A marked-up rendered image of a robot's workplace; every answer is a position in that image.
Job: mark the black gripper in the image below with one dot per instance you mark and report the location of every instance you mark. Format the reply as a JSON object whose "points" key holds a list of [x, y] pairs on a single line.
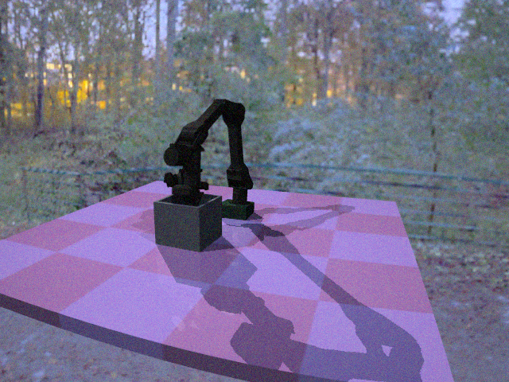
{"points": [[190, 185]]}

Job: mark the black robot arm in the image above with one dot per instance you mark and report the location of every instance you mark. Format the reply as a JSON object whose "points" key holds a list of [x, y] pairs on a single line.
{"points": [[186, 151]]}

